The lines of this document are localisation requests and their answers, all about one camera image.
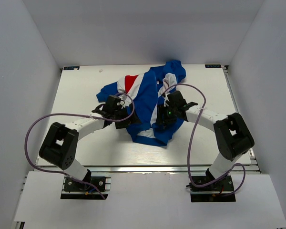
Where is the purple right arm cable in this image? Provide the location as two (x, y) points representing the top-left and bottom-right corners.
(161, 83), (246, 197)

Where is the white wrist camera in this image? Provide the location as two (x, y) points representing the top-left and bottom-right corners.
(116, 98), (125, 109)
(162, 93), (170, 107)

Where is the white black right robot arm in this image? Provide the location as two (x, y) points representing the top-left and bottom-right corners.
(156, 91), (255, 190)

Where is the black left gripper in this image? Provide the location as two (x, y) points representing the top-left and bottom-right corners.
(112, 104), (141, 129)

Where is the blue left corner label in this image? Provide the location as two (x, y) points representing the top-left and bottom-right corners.
(63, 66), (80, 71)

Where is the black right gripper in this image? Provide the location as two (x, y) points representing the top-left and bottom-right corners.
(156, 104), (177, 125)

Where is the blue right corner label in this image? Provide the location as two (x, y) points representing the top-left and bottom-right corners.
(204, 64), (222, 68)

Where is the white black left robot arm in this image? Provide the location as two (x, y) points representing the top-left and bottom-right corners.
(39, 93), (140, 190)

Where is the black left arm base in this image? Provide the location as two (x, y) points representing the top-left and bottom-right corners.
(61, 174), (111, 200)

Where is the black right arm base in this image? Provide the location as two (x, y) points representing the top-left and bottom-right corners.
(185, 176), (236, 203)

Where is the blue white red jacket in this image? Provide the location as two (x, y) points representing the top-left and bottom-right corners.
(96, 60), (186, 146)

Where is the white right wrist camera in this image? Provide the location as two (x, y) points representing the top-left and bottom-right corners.
(162, 93), (170, 107)

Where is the blue corner label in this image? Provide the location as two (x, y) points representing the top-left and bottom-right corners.
(63, 66), (80, 71)
(204, 64), (222, 68)

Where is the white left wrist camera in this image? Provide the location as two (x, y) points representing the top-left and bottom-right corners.
(116, 98), (125, 109)

